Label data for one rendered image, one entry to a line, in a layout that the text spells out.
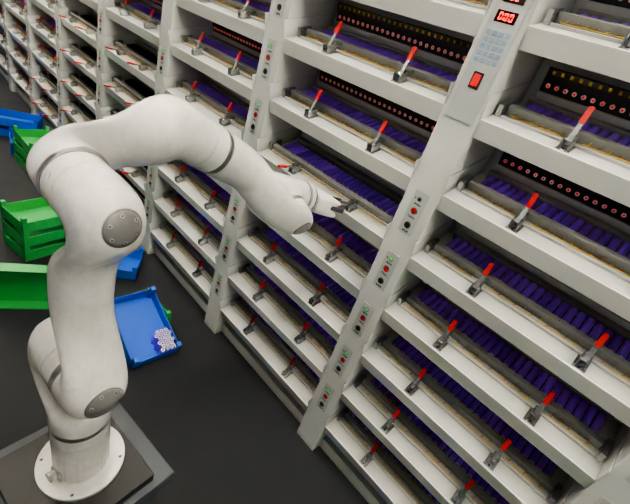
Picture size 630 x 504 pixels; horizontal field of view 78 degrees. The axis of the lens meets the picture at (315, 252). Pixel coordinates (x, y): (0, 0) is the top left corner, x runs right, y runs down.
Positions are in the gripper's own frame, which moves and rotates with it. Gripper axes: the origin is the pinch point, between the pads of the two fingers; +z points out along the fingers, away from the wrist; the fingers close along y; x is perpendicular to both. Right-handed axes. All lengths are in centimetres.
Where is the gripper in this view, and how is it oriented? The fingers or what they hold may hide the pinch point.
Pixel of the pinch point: (337, 204)
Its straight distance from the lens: 114.9
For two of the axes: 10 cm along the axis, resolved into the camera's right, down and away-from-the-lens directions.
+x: 4.4, -8.4, -3.1
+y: 6.7, 5.4, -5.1
